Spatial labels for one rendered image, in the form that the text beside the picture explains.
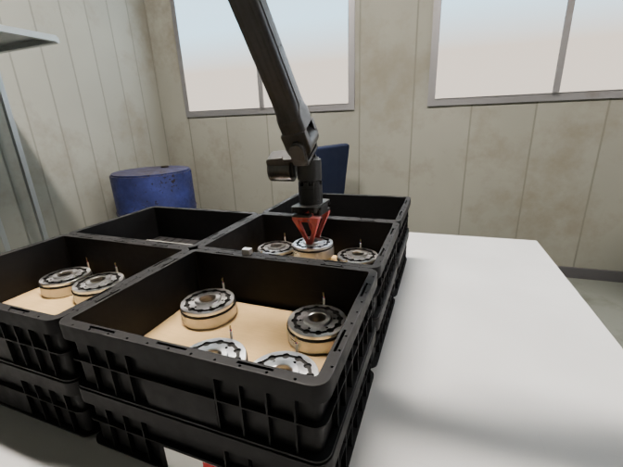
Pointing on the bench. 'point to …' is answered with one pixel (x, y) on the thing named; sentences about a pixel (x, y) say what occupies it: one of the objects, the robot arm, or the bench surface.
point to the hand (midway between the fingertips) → (312, 238)
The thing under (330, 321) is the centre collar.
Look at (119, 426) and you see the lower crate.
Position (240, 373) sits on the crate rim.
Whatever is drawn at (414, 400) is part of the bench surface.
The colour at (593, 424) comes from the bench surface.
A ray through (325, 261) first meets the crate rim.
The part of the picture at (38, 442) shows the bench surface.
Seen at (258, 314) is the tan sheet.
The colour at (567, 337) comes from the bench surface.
